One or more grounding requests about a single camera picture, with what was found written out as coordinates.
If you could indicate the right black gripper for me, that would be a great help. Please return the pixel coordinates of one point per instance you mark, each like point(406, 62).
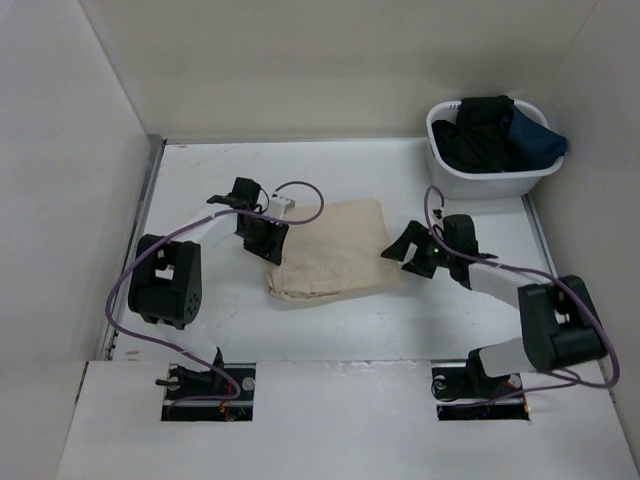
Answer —
point(419, 235)

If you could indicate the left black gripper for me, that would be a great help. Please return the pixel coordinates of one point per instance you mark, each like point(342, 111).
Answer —
point(271, 249)

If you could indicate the beige trousers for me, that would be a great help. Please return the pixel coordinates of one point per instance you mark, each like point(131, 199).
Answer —
point(336, 256)

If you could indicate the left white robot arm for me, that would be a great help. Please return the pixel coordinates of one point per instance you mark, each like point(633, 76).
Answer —
point(166, 279)

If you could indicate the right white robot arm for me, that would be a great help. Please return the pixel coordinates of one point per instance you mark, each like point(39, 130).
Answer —
point(558, 321)

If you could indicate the white plastic basket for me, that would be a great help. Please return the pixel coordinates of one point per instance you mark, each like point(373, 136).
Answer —
point(465, 186)

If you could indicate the black garment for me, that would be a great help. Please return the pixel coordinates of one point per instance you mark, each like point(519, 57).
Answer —
point(474, 142)

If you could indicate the navy blue garment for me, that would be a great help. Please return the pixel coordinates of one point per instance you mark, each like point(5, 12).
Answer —
point(529, 145)

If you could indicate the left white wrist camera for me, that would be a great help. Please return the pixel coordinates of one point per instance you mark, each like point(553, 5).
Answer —
point(279, 206)

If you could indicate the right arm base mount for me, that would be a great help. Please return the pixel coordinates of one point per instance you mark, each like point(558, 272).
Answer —
point(463, 394)

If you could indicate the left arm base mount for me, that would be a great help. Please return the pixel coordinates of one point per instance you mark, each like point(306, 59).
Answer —
point(204, 396)

